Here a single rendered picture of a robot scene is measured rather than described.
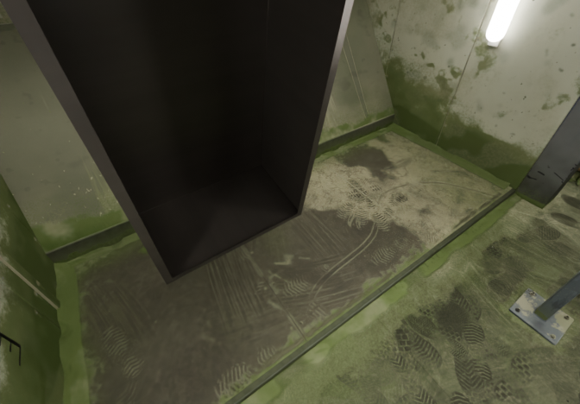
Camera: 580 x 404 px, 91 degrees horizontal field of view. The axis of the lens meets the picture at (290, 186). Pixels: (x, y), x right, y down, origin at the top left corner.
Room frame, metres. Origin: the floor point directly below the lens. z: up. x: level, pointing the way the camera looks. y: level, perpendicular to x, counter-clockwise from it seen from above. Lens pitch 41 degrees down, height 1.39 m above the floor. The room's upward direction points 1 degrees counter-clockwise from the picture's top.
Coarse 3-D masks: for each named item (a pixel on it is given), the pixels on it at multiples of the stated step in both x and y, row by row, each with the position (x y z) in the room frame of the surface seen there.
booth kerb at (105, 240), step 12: (384, 120) 2.33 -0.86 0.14; (348, 132) 2.09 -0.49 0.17; (360, 132) 2.16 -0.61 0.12; (372, 132) 2.25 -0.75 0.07; (324, 144) 1.94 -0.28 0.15; (336, 144) 2.01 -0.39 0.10; (108, 228) 1.08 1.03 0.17; (120, 228) 1.11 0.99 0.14; (132, 228) 1.14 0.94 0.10; (84, 240) 1.01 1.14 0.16; (96, 240) 1.04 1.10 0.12; (108, 240) 1.06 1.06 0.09; (120, 240) 1.09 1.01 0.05; (48, 252) 0.93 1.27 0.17; (60, 252) 0.95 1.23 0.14; (72, 252) 0.97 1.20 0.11; (84, 252) 0.99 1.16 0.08
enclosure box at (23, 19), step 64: (0, 0) 0.41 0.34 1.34; (64, 0) 0.75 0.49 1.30; (128, 0) 0.82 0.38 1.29; (192, 0) 0.91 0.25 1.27; (256, 0) 1.03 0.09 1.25; (320, 0) 0.84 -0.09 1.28; (64, 64) 0.74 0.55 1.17; (128, 64) 0.82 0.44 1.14; (192, 64) 0.93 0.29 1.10; (256, 64) 1.06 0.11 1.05; (320, 64) 0.83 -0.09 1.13; (128, 128) 0.82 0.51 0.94; (192, 128) 0.95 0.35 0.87; (256, 128) 1.11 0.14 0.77; (320, 128) 0.81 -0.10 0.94; (128, 192) 0.82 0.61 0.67; (192, 192) 0.97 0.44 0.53; (256, 192) 1.00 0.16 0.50; (192, 256) 0.66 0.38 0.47
